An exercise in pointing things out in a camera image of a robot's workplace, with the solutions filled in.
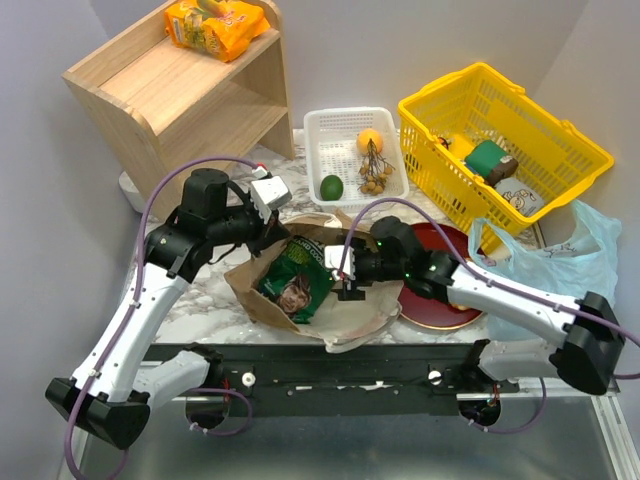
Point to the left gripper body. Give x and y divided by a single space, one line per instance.
255 232

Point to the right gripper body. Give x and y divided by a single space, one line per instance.
371 267

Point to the brown paper bag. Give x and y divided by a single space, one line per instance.
341 325

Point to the green avocado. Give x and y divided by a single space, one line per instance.
331 188

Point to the brown longan fruit bunch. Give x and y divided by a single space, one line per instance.
375 172

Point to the orange fruit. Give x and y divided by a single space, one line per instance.
369 141

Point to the wooden shelf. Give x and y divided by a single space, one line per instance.
159 106

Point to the light blue plastic bag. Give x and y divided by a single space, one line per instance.
586 261

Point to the orange snack packet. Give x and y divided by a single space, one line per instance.
222 29

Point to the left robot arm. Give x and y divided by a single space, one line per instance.
105 396

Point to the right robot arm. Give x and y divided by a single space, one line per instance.
578 340

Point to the green snack packet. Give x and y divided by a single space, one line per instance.
297 281

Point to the red round plate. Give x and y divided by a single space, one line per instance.
429 313

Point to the white plastic basket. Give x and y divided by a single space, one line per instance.
330 139

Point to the yellow shopping basket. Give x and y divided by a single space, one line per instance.
447 118

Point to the green box in basket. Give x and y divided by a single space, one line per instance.
484 158

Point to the white cartoon packet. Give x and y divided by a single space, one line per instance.
521 197

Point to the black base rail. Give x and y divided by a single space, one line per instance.
306 380

